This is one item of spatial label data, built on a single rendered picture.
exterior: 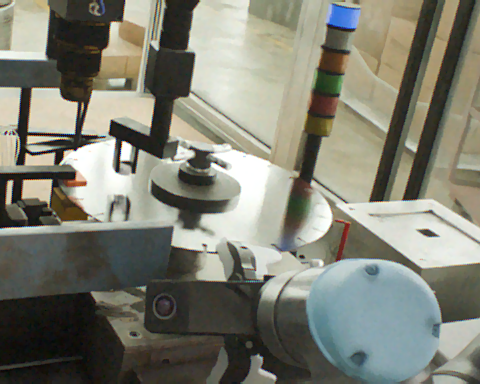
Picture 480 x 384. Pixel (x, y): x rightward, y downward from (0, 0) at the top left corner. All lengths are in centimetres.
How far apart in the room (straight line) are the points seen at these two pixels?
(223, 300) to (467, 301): 51
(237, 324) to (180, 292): 6
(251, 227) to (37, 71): 36
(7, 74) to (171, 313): 47
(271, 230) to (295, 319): 35
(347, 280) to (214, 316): 20
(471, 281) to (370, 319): 60
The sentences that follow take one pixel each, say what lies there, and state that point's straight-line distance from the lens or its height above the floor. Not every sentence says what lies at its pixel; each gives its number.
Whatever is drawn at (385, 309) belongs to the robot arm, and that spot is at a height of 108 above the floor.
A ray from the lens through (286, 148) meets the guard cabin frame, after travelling 157.
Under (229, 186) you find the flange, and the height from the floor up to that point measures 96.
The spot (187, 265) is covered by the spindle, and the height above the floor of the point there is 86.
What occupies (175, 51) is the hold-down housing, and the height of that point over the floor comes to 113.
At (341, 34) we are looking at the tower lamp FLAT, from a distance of 115.
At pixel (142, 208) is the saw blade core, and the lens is 88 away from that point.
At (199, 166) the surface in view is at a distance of 93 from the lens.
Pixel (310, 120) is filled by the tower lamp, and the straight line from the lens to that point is 118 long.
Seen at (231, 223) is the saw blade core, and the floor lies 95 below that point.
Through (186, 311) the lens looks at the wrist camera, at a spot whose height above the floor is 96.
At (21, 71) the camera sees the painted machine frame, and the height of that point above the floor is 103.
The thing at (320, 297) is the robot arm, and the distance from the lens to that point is 51.
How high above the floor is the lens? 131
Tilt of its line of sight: 22 degrees down
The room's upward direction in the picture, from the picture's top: 9 degrees clockwise
